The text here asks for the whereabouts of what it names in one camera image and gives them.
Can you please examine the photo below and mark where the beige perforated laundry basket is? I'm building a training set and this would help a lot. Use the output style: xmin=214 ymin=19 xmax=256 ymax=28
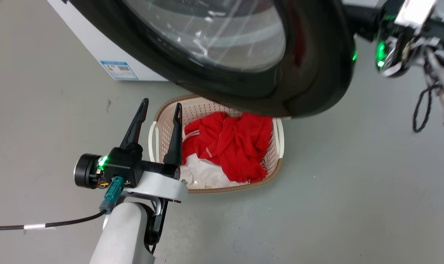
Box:
xmin=148 ymin=94 xmax=285 ymax=195

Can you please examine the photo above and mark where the thin black looped cable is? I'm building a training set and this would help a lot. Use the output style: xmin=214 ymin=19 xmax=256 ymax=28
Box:
xmin=412 ymin=84 xmax=442 ymax=133

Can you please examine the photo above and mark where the black cable with teal plug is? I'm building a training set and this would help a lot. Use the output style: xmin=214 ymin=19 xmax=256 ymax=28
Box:
xmin=0 ymin=176 xmax=126 ymax=232

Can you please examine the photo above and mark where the white garment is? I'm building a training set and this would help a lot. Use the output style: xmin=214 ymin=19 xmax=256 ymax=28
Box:
xmin=180 ymin=153 xmax=250 ymax=190

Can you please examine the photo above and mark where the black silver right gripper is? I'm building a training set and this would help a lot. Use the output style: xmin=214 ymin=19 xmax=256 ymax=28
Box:
xmin=342 ymin=0 xmax=444 ymax=78

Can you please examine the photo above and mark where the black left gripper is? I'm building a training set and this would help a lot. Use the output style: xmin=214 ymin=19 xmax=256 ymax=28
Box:
xmin=74 ymin=98 xmax=183 ymax=190

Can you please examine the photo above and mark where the white washing machine body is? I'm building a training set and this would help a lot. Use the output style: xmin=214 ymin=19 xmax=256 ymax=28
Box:
xmin=47 ymin=0 xmax=168 ymax=82

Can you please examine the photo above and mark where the black round washing machine door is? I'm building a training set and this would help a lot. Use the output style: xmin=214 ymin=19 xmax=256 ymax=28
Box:
xmin=69 ymin=0 xmax=356 ymax=118

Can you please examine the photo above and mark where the red garment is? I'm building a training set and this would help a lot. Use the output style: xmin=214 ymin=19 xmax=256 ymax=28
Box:
xmin=181 ymin=111 xmax=274 ymax=183

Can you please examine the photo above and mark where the blue white energy label sticker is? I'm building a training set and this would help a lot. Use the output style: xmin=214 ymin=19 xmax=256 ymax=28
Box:
xmin=100 ymin=60 xmax=139 ymax=81

